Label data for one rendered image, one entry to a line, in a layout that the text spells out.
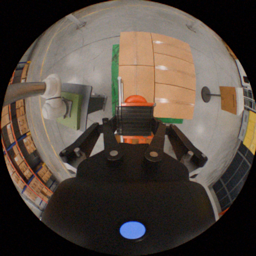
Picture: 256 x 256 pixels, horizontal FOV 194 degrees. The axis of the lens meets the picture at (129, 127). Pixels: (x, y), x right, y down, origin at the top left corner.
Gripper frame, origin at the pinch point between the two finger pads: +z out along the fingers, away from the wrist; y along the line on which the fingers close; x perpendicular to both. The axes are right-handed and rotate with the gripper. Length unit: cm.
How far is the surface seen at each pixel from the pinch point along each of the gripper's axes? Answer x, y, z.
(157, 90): 18, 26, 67
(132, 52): 63, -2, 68
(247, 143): -88, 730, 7
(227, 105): 22, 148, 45
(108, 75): 55, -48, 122
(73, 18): 284, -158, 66
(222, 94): 37, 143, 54
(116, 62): 81, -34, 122
